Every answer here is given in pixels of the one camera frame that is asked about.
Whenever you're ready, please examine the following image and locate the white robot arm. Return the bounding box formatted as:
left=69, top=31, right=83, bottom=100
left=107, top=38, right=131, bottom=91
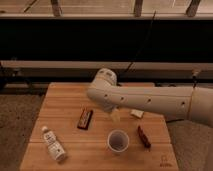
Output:
left=87, top=68, right=213, bottom=128

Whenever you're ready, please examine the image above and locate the white sponge block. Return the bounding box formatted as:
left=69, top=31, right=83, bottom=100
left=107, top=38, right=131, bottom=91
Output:
left=130, top=110, right=144, bottom=118

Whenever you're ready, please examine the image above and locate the dark red snack bar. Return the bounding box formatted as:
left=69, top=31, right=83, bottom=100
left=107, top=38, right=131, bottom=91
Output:
left=137, top=126, right=151, bottom=149

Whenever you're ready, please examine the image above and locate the wooden table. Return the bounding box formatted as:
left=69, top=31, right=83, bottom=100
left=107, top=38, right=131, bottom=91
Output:
left=20, top=83, right=178, bottom=171

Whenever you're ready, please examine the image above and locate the white plastic bottle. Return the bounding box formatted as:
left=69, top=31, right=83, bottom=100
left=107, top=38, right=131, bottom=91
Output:
left=42, top=126, right=67, bottom=163

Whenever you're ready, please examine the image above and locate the black cable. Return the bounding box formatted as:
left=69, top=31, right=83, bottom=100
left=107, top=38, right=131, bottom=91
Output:
left=118, top=9, right=158, bottom=78

